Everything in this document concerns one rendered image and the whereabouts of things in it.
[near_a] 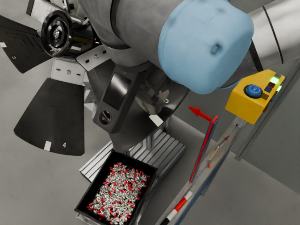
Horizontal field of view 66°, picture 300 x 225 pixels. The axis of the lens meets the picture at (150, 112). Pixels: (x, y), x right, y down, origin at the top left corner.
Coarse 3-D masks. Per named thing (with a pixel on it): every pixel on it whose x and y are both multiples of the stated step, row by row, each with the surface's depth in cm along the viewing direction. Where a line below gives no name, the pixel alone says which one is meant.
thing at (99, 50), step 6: (96, 48) 63; (102, 48) 63; (84, 54) 61; (90, 54) 61; (102, 54) 62; (78, 60) 60; (84, 60) 60; (90, 60) 60; (96, 60) 60; (102, 60) 61; (84, 66) 59; (90, 66) 59
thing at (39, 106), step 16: (48, 80) 65; (48, 96) 67; (64, 96) 68; (80, 96) 69; (32, 112) 68; (48, 112) 68; (64, 112) 69; (80, 112) 70; (16, 128) 71; (32, 128) 70; (48, 128) 70; (64, 128) 70; (80, 128) 72; (32, 144) 72; (80, 144) 72
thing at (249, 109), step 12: (264, 72) 72; (240, 84) 69; (264, 84) 69; (276, 84) 69; (240, 96) 67; (252, 96) 65; (228, 108) 73; (240, 108) 70; (252, 108) 66; (252, 120) 69
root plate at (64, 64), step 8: (56, 64) 65; (64, 64) 65; (72, 64) 66; (56, 72) 66; (64, 72) 66; (72, 72) 67; (80, 72) 68; (64, 80) 67; (72, 80) 68; (80, 80) 68
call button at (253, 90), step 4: (252, 84) 67; (248, 88) 66; (252, 88) 66; (256, 88) 66; (260, 88) 66; (248, 92) 66; (252, 92) 65; (256, 92) 65; (260, 92) 65; (256, 96) 66
